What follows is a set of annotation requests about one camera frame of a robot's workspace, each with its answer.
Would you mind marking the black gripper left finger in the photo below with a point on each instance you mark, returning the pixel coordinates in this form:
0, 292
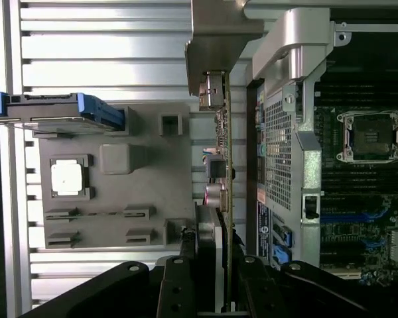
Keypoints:
175, 291

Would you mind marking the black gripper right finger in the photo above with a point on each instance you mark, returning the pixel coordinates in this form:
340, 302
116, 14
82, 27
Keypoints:
262, 291

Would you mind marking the white expansion slot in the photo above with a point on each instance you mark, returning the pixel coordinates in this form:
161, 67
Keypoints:
346, 273

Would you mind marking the black case release latch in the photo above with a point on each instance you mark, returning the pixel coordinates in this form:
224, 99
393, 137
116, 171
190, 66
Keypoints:
311, 207

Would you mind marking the green motherboard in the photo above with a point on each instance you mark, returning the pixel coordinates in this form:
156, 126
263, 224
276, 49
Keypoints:
345, 238

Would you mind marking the green RAM stick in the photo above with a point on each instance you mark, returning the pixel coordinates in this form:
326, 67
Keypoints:
103, 214

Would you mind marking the blue expansion slot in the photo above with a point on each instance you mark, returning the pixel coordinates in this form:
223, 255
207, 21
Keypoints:
348, 218

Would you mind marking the grey plastic parts rack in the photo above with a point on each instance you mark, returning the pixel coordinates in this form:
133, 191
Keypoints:
119, 192

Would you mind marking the black open PC case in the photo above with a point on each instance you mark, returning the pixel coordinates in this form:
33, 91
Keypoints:
285, 165

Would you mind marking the RAM slot black latches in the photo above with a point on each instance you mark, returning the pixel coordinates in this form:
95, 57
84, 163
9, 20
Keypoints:
365, 181
365, 167
368, 105
368, 92

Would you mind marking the silver CPU chip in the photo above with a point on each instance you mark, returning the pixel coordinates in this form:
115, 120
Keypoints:
68, 179

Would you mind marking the CPU socket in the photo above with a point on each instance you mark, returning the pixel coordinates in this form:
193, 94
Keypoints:
371, 136

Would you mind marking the hard disk in blue caddy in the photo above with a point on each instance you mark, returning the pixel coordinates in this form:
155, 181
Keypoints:
43, 106

